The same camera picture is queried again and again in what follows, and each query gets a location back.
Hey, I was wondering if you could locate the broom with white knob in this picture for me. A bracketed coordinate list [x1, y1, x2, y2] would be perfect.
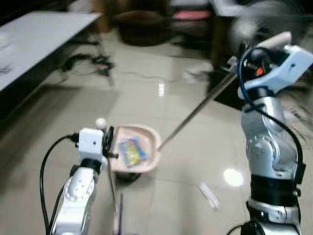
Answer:
[95, 117, 125, 235]

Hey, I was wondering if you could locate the beige long-handled dustpan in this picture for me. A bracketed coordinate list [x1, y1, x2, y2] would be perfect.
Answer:
[110, 31, 293, 185]

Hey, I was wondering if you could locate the blue yellow snack packet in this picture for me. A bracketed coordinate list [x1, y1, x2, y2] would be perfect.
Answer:
[118, 137, 148, 168]

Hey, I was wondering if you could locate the grey standing fan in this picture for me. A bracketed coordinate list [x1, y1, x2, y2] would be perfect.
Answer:
[229, 0, 308, 50]

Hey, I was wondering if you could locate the pink seat cushion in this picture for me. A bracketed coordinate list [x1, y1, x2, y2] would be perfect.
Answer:
[173, 9, 212, 22]

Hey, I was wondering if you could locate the white paper litter strip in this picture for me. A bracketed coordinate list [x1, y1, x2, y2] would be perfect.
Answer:
[199, 182, 221, 212]

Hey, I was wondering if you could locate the dark round basket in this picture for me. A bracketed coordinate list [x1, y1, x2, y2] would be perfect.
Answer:
[112, 10, 173, 47]

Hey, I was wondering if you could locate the white table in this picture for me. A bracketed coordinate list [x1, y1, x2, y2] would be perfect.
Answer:
[0, 12, 102, 92]

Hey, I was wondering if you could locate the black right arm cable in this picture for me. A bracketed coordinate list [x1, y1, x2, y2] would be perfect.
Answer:
[237, 46, 303, 196]

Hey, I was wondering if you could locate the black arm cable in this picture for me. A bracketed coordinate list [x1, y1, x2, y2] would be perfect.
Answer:
[40, 134, 80, 235]
[237, 46, 303, 196]

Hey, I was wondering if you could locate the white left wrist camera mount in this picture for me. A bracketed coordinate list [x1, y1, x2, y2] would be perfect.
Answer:
[78, 128, 107, 163]

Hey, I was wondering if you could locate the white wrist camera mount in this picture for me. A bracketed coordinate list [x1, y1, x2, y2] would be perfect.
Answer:
[243, 45, 313, 99]
[78, 128, 107, 163]

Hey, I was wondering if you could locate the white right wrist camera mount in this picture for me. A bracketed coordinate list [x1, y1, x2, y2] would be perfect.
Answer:
[243, 45, 313, 99]

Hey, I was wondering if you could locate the thin floor cable tangle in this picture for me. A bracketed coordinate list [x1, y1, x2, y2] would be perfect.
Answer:
[283, 95, 313, 133]

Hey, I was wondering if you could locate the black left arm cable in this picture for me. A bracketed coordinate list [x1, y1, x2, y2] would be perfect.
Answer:
[40, 134, 80, 235]

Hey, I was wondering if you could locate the black floor cable bundle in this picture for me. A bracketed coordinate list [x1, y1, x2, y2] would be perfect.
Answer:
[61, 52, 115, 78]

